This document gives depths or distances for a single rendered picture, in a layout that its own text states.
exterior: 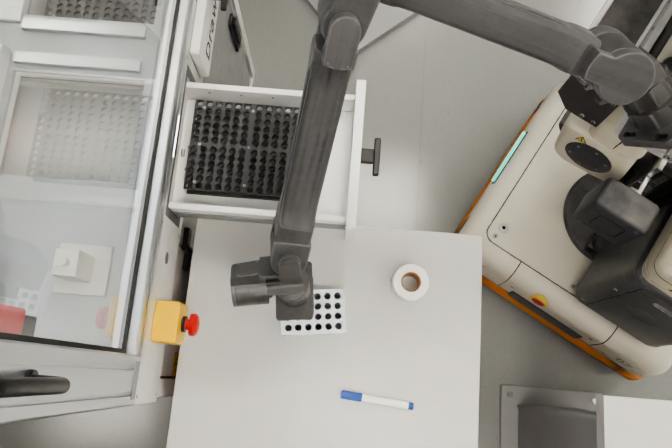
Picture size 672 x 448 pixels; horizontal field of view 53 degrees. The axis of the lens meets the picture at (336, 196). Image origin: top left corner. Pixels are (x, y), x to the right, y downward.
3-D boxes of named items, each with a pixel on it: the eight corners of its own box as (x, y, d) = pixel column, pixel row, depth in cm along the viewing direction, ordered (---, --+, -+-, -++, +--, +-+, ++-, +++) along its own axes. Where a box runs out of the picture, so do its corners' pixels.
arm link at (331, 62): (371, 20, 82) (361, -7, 91) (326, 12, 81) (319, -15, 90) (304, 286, 105) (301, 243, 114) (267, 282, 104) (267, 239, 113)
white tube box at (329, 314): (344, 290, 134) (344, 288, 130) (345, 334, 131) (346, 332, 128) (281, 293, 133) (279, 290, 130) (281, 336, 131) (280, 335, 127)
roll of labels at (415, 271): (391, 302, 133) (393, 299, 129) (391, 266, 135) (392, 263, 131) (426, 302, 133) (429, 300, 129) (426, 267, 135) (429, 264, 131)
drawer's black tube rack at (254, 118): (312, 120, 135) (312, 108, 128) (304, 206, 130) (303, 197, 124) (201, 112, 135) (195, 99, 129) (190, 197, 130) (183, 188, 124)
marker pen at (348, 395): (413, 402, 128) (414, 402, 127) (412, 410, 128) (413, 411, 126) (341, 389, 129) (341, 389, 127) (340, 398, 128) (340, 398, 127)
